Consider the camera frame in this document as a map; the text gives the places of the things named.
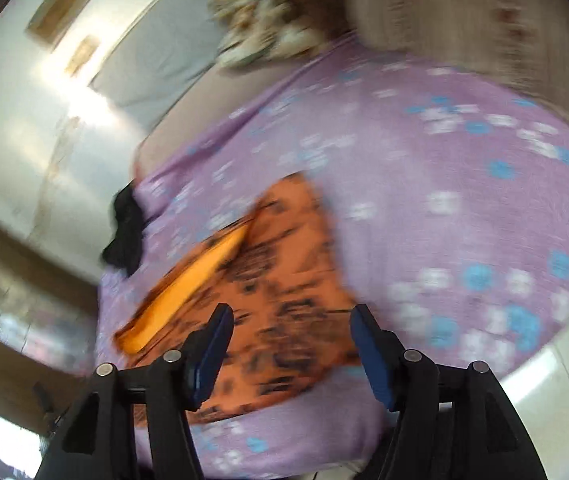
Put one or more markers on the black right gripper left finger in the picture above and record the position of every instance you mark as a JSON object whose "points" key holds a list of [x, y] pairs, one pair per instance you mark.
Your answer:
{"points": [[96, 438]]}

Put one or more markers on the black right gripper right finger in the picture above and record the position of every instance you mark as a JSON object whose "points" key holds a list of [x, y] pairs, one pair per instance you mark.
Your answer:
{"points": [[452, 422]]}

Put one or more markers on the wooden wall frame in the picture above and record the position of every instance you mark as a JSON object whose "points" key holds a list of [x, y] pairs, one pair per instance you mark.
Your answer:
{"points": [[53, 19]]}

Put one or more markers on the black cloth bundle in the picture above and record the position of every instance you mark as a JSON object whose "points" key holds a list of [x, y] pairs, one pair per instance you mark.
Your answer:
{"points": [[126, 249]]}

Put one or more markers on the pink beige mattress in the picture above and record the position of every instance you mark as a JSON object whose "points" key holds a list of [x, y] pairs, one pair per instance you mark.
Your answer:
{"points": [[217, 94]]}

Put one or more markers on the purple floral bedsheet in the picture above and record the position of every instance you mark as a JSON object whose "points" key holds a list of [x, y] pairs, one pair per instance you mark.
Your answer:
{"points": [[449, 202]]}

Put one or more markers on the cream brown floral blanket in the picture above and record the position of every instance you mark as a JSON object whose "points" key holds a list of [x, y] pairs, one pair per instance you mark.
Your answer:
{"points": [[260, 31]]}

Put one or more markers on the beige striped pillow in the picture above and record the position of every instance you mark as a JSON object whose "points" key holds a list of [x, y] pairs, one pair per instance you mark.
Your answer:
{"points": [[523, 44]]}

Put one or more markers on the grey cloth sheet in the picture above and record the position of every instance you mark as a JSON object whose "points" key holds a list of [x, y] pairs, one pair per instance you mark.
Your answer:
{"points": [[159, 59]]}

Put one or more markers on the orange black floral garment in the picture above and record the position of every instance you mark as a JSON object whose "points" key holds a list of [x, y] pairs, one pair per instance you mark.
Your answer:
{"points": [[276, 269]]}

